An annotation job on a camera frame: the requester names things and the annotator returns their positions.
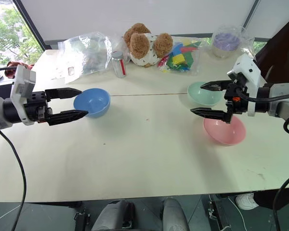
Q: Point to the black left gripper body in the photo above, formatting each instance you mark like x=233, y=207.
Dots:
x=37, y=107

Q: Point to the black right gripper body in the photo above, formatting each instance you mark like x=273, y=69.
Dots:
x=240, y=106

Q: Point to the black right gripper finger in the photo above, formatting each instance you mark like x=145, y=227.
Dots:
x=215, y=86
x=212, y=114

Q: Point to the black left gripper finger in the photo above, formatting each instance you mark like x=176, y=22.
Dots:
x=67, y=116
x=62, y=93

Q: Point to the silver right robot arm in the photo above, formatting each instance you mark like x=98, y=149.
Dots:
x=284, y=101

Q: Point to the green bowl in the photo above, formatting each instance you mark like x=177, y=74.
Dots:
x=203, y=97

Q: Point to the pink bowl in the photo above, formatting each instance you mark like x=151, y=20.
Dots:
x=227, y=133

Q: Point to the blue bowl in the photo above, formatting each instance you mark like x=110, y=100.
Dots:
x=94, y=103

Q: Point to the clear plastic bag with papers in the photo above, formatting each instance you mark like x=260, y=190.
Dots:
x=86, y=57

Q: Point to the bag of coloured blocks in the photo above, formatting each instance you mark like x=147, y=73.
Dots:
x=180, y=57

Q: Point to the bagged purple and white container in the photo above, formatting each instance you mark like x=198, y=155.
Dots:
x=225, y=42

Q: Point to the reddish brown cloth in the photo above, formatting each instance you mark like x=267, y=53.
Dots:
x=13, y=68

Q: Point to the clear jar with red label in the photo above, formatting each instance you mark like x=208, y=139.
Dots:
x=118, y=66

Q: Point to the brown and white plush toy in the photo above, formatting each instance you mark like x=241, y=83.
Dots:
x=144, y=48

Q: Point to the white sneaker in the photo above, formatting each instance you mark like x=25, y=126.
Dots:
x=246, y=201

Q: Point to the dark trouser leg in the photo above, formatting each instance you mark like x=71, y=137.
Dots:
x=277, y=198

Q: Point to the grey rounded robot leg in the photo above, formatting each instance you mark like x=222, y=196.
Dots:
x=113, y=216
x=174, y=214

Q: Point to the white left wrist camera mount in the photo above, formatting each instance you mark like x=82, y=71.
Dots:
x=21, y=81

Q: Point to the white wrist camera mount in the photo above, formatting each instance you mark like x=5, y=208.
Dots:
x=249, y=69
x=21, y=81

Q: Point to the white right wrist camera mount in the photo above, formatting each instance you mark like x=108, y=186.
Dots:
x=249, y=69

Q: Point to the black table leg bracket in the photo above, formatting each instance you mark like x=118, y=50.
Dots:
x=82, y=219
x=214, y=211

